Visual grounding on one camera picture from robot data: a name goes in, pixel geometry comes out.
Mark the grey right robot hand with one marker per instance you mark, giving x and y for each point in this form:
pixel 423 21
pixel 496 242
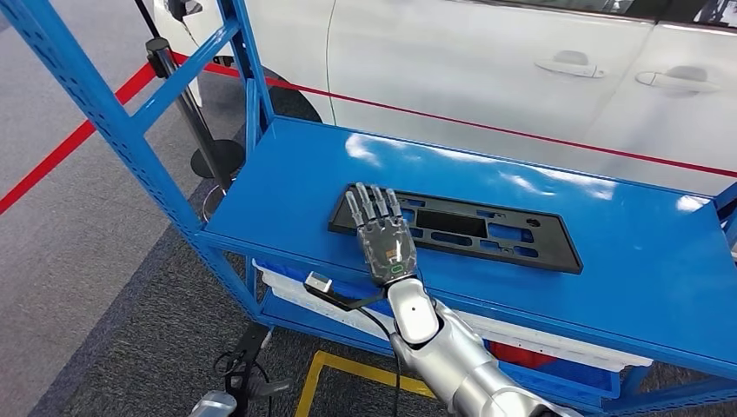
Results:
pixel 387 247

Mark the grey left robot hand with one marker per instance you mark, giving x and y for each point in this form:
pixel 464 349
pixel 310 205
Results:
pixel 270 388

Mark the black plastic plate bracket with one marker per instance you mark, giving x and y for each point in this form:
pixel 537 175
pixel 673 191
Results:
pixel 547 247

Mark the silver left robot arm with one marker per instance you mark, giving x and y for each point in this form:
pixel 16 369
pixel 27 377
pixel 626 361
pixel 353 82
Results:
pixel 213 406

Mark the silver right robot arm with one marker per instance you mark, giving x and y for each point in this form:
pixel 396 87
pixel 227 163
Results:
pixel 460 362

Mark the blue metal shelf rack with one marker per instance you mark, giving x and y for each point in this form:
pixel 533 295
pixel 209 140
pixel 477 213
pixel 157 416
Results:
pixel 299 190

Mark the yellow floor tape square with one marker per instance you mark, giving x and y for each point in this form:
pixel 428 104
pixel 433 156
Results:
pixel 308 391

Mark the red item in bin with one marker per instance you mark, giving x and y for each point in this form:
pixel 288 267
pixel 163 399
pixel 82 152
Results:
pixel 518 356

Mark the white car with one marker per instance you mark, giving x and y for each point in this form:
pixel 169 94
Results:
pixel 460 69

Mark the red barrier belt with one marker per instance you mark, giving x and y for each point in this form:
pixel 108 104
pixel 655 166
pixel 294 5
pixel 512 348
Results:
pixel 576 144
pixel 57 155

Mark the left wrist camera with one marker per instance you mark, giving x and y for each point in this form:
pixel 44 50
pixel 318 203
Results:
pixel 247 357

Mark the black right camera bracket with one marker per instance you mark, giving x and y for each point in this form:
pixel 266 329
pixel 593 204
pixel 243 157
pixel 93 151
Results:
pixel 345 304

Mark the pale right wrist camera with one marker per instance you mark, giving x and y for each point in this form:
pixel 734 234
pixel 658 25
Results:
pixel 318 282

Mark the black stanchion post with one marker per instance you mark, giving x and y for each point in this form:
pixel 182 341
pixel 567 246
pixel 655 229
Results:
pixel 219 160

